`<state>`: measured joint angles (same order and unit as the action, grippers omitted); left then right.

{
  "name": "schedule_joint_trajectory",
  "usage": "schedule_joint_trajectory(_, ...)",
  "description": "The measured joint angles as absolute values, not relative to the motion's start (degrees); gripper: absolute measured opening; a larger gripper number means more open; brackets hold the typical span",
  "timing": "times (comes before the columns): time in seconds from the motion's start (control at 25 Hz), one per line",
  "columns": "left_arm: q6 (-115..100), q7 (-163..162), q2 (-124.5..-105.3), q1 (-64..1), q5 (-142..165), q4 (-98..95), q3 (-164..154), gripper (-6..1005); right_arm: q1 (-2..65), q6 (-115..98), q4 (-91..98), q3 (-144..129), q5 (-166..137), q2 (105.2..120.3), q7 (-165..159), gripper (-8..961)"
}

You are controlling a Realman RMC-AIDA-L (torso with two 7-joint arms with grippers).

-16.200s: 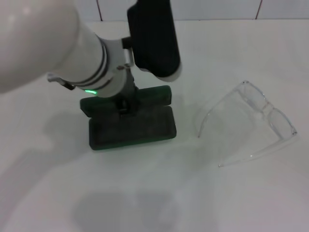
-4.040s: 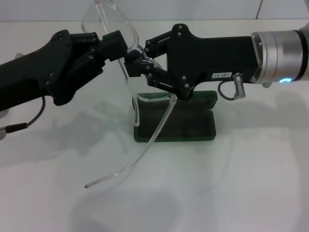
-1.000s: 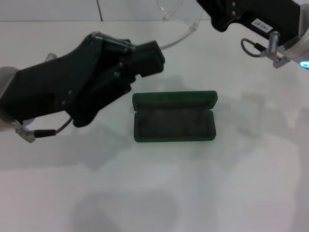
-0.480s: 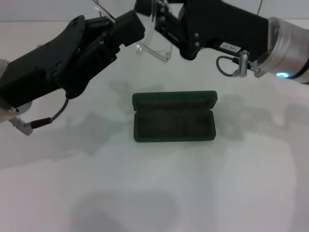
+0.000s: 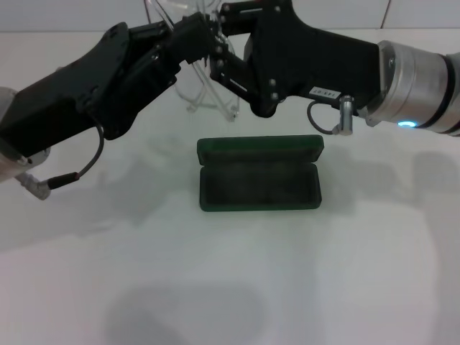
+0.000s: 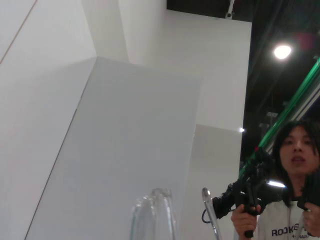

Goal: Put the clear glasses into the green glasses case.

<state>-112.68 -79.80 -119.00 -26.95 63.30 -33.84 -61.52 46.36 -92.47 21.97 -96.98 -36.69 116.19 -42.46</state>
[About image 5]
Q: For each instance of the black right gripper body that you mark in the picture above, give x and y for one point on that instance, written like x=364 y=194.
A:
x=316 y=64

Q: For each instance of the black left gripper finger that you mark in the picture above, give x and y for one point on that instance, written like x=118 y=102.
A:
x=197 y=27
x=190 y=50

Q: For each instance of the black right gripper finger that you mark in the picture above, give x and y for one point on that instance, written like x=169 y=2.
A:
x=240 y=18
x=237 y=79

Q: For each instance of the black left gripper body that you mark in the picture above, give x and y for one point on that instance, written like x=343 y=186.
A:
x=79 y=93

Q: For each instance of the clear white glasses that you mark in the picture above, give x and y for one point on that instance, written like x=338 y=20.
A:
x=231 y=113

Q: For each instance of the green glasses case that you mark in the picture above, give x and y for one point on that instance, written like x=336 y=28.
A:
x=258 y=190

